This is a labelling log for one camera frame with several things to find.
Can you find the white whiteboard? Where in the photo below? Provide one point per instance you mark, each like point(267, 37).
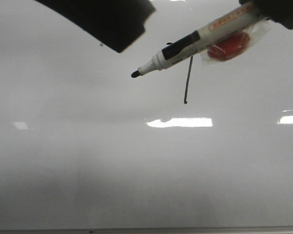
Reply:
point(84, 145)

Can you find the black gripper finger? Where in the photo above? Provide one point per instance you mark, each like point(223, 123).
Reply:
point(279, 11)
point(115, 23)

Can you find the grey aluminium whiteboard frame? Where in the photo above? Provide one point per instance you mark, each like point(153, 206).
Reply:
point(179, 230)

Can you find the red disc in clear tape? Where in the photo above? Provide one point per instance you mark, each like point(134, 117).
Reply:
point(236, 44)

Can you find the white black whiteboard marker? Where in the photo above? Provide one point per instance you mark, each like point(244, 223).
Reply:
point(197, 41)

